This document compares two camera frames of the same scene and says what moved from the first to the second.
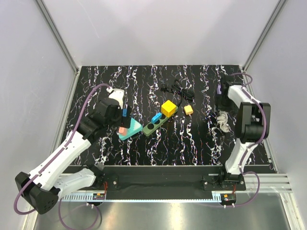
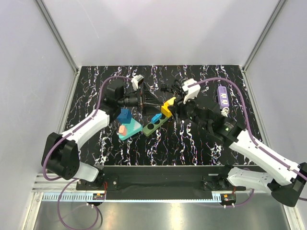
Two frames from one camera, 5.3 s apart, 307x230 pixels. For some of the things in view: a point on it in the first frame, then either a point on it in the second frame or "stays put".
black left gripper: (125, 120) to (148, 97)
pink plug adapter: (123, 131) stays put
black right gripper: (232, 108) to (180, 106)
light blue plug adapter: (156, 117) stays put
